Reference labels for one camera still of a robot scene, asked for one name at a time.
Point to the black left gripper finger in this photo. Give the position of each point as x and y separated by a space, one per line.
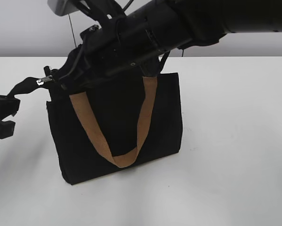
6 129
8 106

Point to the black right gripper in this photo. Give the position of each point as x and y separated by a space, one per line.
104 56

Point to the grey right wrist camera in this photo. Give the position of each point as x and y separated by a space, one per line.
61 7

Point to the black tote bag tan handles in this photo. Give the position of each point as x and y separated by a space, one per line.
129 120

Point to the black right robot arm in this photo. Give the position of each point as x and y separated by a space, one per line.
188 23

